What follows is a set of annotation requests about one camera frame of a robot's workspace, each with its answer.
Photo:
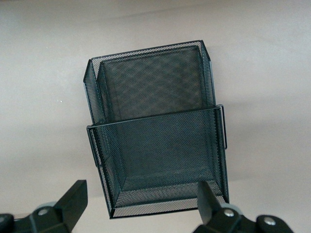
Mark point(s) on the black mesh tray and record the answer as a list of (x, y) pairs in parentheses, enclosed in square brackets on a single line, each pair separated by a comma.
[(150, 80)]

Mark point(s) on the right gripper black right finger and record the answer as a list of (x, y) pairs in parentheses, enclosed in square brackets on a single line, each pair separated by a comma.
[(209, 208)]

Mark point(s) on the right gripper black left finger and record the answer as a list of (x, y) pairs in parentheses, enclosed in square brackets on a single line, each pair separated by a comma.
[(68, 208)]

